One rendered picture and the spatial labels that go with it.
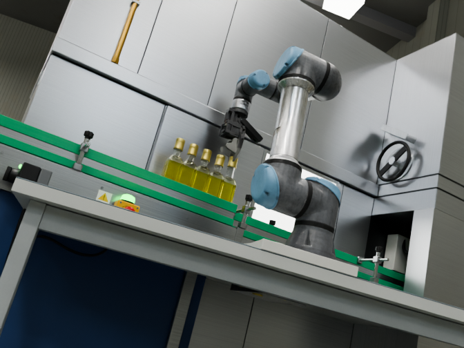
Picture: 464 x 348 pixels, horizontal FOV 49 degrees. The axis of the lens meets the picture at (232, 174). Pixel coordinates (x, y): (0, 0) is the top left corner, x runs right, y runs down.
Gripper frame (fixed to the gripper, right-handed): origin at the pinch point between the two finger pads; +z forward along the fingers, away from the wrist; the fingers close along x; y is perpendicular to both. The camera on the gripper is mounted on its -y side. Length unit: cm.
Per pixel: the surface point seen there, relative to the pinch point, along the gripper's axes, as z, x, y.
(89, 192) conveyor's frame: 33, 20, 50
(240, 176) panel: 1.3, -12.7, -9.4
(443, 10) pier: -470, -344, -404
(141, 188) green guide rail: 26.3, 17.0, 35.0
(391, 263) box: 16, -18, -97
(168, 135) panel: -3.7, -9.6, 25.6
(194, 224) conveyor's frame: 32.3, 17.0, 14.6
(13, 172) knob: 36, 28, 72
